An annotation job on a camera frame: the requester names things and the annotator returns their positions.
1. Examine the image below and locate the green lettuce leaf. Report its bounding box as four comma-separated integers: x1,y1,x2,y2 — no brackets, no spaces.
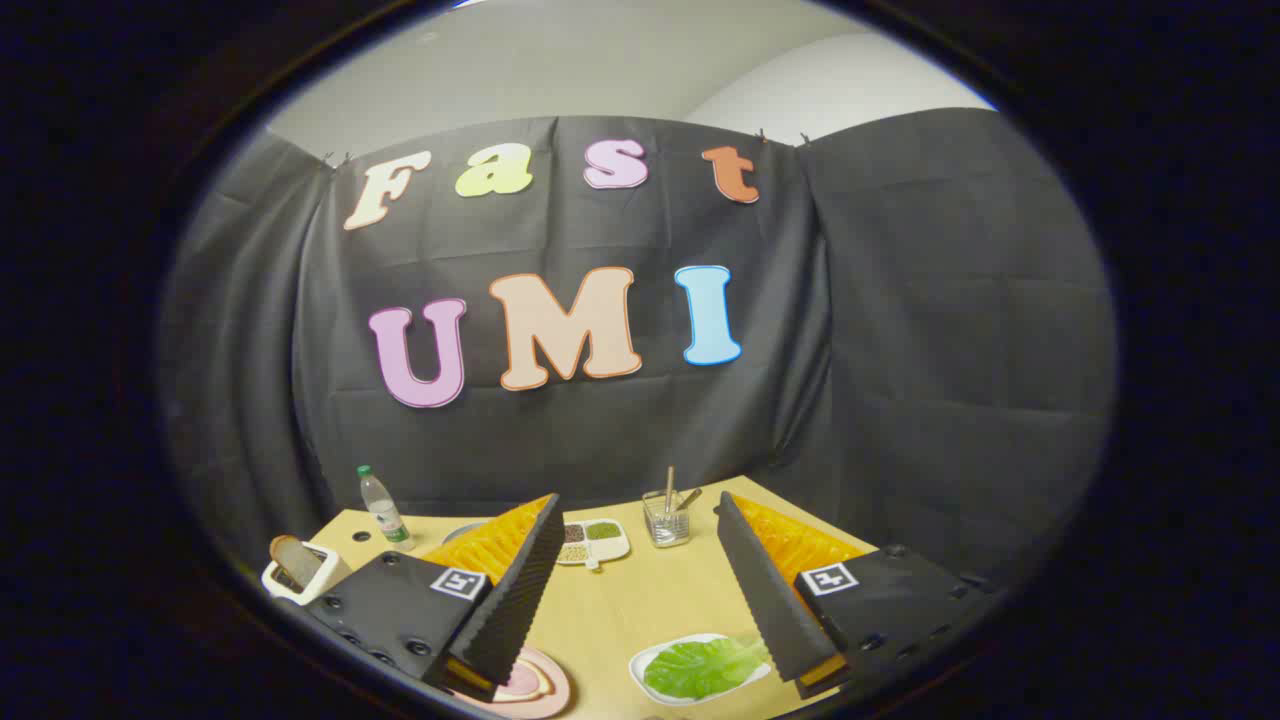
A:
643,638,771,701

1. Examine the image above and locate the white divided seasoning dish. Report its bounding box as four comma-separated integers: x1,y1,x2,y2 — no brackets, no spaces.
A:
556,519,632,571

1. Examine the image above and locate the white square plate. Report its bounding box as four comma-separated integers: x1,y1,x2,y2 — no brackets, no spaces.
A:
628,632,773,707

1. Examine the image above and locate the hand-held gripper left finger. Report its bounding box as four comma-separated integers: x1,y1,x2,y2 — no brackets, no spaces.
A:
300,492,567,701

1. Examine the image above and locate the pink round plate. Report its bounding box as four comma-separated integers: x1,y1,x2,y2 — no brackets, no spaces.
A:
455,645,573,719

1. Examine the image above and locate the square clear glass cup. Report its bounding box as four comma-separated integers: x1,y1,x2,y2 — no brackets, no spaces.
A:
642,489,693,549

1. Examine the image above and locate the brown toast slice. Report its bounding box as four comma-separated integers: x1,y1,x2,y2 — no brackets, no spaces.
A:
270,534,323,589

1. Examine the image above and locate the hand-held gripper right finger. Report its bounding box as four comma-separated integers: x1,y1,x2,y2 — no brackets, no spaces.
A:
712,490,1006,701

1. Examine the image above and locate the white bread slice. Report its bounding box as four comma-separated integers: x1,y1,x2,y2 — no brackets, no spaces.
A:
497,652,557,704

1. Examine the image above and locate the cream white toaster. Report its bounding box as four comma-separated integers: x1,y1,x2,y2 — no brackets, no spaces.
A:
262,540,353,607

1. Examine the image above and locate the clear plastic water bottle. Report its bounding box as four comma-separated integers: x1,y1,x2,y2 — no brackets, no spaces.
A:
357,465,416,552

